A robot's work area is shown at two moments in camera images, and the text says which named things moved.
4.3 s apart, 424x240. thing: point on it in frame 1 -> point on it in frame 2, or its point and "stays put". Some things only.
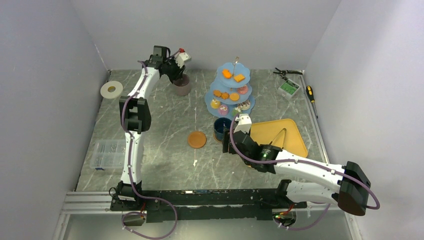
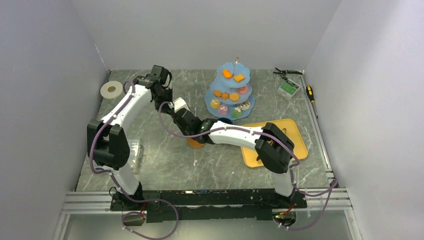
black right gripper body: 226,143 -> 185,132
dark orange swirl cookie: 225,95 stays put
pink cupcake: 242,90 stays put
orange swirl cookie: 217,93 stays put
